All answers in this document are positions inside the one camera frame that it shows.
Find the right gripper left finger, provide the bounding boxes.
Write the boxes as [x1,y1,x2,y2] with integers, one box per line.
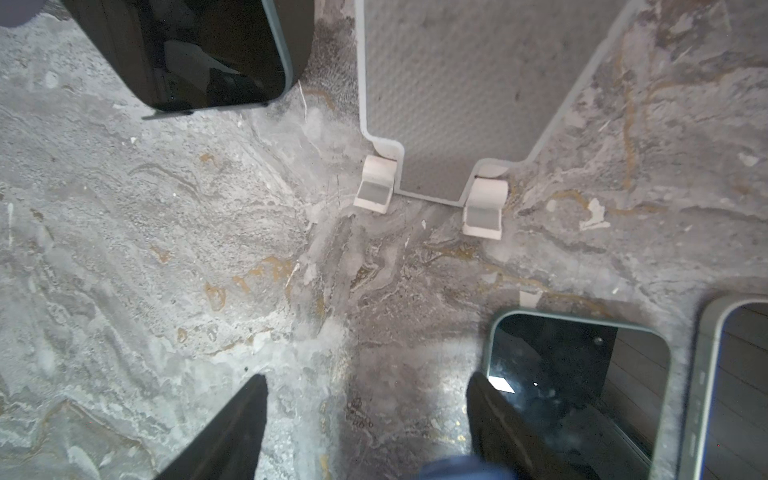
[158,374,268,480]

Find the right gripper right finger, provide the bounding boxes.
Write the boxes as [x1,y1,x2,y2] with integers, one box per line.
[466,372,583,479]

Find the blue edged phone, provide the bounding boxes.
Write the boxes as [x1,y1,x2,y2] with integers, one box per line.
[415,455,517,480]

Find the green edged phone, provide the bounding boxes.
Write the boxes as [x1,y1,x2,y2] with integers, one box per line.
[64,1,297,114]

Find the white stand middle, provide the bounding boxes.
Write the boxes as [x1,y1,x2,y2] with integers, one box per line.
[355,1,638,240]

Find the dark stand under green phone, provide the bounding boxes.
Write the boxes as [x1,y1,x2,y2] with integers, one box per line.
[274,0,315,86]

